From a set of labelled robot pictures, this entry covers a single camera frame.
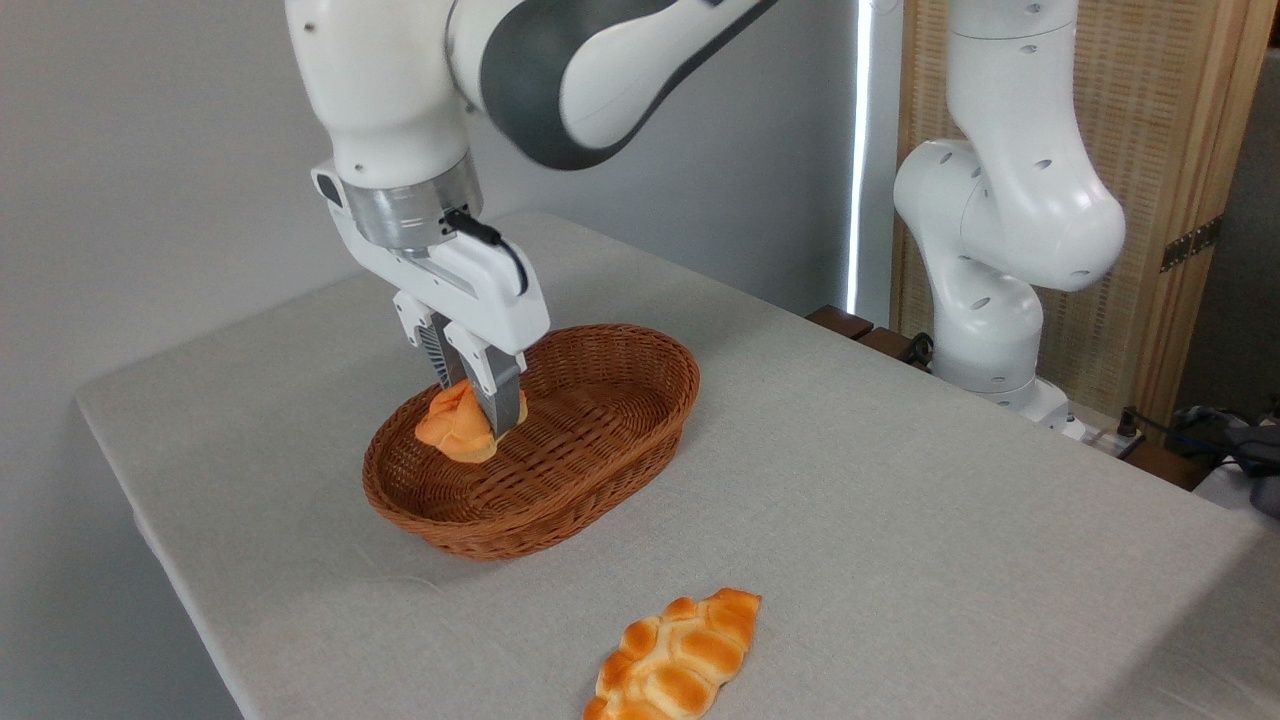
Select grey tablecloth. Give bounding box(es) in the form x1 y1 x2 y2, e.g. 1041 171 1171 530
76 210 1280 720

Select black floor cables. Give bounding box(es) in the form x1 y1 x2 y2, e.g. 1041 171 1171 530
1118 400 1280 473

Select brown oval wicker basket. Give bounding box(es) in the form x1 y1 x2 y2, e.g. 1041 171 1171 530
362 323 702 561

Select round orange bread bun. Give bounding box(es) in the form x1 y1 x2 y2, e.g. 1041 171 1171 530
414 379 529 465

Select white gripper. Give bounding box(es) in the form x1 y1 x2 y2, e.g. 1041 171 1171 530
311 160 552 440

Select dark brown wooden bench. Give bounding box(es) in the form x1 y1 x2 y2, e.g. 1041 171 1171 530
805 304 937 373

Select braided golden bread loaf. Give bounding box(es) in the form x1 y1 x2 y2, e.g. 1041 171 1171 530
582 587 763 720

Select white power strip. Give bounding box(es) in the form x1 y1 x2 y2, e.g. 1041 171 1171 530
1058 418 1144 459

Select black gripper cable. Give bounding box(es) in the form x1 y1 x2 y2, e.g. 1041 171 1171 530
442 207 530 298

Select metal screen hinge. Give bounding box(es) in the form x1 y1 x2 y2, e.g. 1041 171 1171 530
1160 214 1224 274

